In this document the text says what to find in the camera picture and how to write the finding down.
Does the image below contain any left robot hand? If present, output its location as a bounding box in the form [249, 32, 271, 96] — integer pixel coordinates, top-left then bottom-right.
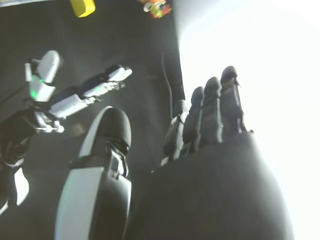
[54, 65, 296, 240]

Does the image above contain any yellow block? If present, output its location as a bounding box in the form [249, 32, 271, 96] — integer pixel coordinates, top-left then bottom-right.
[69, 0, 96, 18]

